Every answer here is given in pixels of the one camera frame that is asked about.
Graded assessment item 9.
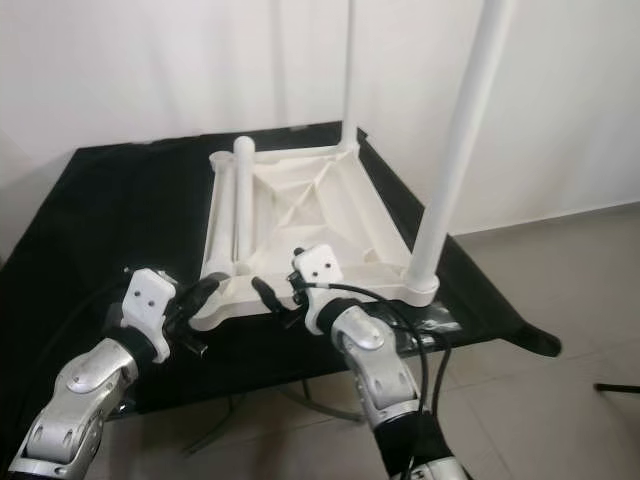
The black tablecloth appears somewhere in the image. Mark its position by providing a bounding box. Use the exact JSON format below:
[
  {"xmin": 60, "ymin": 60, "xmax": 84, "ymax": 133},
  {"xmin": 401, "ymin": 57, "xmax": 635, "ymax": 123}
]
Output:
[{"xmin": 0, "ymin": 120, "xmax": 563, "ymax": 480}]

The clear tape patch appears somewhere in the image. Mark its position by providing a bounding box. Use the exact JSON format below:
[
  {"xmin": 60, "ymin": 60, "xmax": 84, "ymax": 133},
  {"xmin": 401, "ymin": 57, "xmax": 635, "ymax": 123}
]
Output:
[{"xmin": 422, "ymin": 305, "xmax": 466, "ymax": 346}]

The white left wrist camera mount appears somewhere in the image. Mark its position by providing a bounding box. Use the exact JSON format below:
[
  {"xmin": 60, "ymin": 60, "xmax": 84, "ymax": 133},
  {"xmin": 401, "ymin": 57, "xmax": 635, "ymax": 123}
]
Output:
[{"xmin": 122, "ymin": 268, "xmax": 179, "ymax": 363}]

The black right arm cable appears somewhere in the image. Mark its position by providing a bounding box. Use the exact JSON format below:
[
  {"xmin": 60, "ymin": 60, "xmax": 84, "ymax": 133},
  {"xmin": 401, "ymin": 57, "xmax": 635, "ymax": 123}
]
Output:
[{"xmin": 325, "ymin": 283, "xmax": 446, "ymax": 441}]

